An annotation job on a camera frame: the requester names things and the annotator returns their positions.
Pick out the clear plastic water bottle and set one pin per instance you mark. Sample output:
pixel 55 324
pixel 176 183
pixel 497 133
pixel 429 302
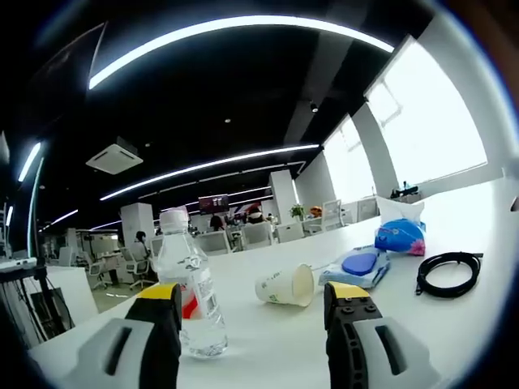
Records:
pixel 190 263

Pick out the long curved ceiling light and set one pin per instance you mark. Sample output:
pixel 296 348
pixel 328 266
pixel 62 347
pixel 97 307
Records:
pixel 243 24

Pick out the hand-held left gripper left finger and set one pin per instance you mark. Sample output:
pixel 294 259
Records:
pixel 158 332

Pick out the large bright window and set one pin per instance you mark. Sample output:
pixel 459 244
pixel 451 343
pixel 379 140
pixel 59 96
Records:
pixel 430 117

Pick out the ceiling air conditioner unit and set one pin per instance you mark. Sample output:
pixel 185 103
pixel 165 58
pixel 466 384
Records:
pixel 113 158

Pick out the side desk black legs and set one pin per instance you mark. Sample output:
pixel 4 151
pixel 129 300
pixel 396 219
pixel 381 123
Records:
pixel 52 300

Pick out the smaller bright window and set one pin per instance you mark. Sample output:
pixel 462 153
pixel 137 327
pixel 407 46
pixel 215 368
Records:
pixel 353 166

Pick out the large dark screen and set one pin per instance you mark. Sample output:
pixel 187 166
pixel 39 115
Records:
pixel 24 227

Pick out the dark bag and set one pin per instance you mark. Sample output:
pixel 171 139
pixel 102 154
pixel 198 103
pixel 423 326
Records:
pixel 405 191

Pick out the dark wall screen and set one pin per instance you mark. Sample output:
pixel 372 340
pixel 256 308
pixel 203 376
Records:
pixel 213 203

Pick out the ceiling light strip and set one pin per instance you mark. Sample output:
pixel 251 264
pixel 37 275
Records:
pixel 211 164
pixel 29 162

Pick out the white tabletop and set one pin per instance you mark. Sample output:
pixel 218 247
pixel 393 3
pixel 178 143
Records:
pixel 263 344

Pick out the blue tissue pack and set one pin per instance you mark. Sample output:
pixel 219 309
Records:
pixel 399 239

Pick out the row of white office chairs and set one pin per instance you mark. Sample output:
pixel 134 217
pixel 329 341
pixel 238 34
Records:
pixel 255 235

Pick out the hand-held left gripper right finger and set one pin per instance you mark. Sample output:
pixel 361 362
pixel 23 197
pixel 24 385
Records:
pixel 348 336

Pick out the blue wet wipes pack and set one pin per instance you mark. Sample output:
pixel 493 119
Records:
pixel 336 275

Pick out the white paper cup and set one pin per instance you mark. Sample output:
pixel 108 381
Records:
pixel 275 287

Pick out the potted green plant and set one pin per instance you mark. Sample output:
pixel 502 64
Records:
pixel 297 211

